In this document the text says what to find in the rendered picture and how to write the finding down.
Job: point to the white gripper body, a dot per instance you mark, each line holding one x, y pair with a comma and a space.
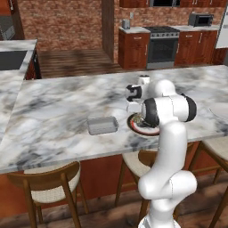
133, 107

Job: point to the small grey toaster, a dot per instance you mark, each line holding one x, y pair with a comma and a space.
126, 24

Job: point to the steel extractor hood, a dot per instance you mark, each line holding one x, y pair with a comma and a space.
164, 2

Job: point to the steel oven with hob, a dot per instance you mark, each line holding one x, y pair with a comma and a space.
162, 47

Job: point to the red-brown wooden base cupboard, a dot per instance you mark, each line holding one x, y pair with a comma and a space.
196, 47
132, 50

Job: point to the grey microwave oven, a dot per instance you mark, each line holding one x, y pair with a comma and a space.
201, 19

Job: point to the red-brown wooden wall cupboards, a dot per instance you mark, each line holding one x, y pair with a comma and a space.
207, 3

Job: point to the grey tupperware container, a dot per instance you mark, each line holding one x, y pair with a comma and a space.
102, 125

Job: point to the white fridge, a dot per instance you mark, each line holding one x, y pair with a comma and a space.
223, 29

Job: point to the brown dumpling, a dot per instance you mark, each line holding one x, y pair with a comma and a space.
138, 119

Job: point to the black red-rimmed plate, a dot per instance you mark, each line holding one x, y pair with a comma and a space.
142, 129

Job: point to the pale grey round dish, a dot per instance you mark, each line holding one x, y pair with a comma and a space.
221, 111

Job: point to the wooden chair with cream seat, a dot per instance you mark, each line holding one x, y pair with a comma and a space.
50, 190
135, 163
215, 148

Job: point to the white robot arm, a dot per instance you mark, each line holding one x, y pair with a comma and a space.
172, 139

